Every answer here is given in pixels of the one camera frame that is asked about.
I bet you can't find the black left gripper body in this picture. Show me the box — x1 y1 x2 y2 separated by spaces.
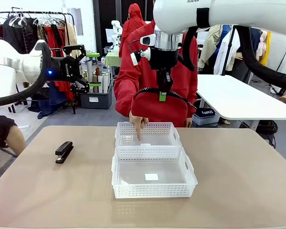
48 56 75 83

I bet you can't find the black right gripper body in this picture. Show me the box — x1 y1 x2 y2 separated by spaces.
149 47 180 71

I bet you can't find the red zipper pouch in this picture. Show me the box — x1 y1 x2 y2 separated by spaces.
131 87 197 120

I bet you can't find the black stapler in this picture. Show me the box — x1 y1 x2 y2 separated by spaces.
55 141 74 165

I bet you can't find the person's left forearm red sleeve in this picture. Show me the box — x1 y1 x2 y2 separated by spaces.
181 78 198 120

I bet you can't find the person's right forearm red sleeve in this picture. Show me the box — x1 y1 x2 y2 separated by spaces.
113 80 141 118

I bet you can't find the person's right hand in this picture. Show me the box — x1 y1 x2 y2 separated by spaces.
128 110 149 142

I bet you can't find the white paper roll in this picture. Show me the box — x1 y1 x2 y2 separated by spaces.
97 75 104 94
102 73 110 94

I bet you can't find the tall grey cardboard tube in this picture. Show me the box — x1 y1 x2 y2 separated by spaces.
86 60 93 83

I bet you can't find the grey plastic storage bin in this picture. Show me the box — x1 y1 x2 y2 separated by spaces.
79 81 114 110

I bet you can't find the green cloth covered table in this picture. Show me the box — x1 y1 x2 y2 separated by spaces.
103 52 122 68

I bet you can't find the person in red jumpsuit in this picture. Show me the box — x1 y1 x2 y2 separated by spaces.
113 20 198 127

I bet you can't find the red hanging dress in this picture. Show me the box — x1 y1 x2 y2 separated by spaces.
44 26 74 101

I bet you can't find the white connector block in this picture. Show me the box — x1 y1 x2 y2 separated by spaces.
130 47 151 65

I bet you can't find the beige hanging shirt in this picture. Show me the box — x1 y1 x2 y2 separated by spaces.
64 22 78 48

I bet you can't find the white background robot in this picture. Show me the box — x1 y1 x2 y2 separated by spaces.
111 20 123 52

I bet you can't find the dark blue garment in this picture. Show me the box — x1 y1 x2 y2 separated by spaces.
37 82 69 119

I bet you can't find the black metal clothes rack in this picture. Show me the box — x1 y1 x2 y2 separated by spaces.
0 10 77 115

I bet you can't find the person in red hood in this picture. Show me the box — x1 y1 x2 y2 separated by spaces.
119 2 147 58

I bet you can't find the beige trench coat mannequin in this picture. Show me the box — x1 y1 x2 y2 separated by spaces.
197 25 232 74

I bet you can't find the clear storage box navy content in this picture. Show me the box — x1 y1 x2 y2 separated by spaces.
192 108 220 126

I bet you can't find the white perforated plastic basket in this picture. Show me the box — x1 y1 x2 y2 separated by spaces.
111 145 199 199
114 122 183 147

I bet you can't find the black hanging coat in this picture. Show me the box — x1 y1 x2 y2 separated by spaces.
2 19 27 54

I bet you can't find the white shirt on stand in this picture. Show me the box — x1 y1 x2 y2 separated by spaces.
214 25 241 76

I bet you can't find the white table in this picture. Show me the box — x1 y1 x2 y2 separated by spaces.
196 74 286 132

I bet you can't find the seated person in black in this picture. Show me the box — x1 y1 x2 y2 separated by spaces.
0 109 27 157

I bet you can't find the yellow hanging garment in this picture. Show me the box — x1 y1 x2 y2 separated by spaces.
257 31 272 66

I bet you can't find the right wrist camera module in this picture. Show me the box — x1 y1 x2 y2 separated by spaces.
140 33 156 47

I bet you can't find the thin black camera cable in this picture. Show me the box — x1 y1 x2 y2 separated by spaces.
128 39 143 56

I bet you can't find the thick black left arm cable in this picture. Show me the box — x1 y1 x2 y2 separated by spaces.
0 42 52 108

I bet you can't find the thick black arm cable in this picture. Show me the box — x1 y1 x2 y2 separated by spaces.
177 25 286 93
0 42 52 108

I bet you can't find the black velcro strap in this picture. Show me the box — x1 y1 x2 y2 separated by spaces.
196 8 210 29

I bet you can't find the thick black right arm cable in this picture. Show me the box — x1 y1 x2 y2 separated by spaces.
177 25 286 93

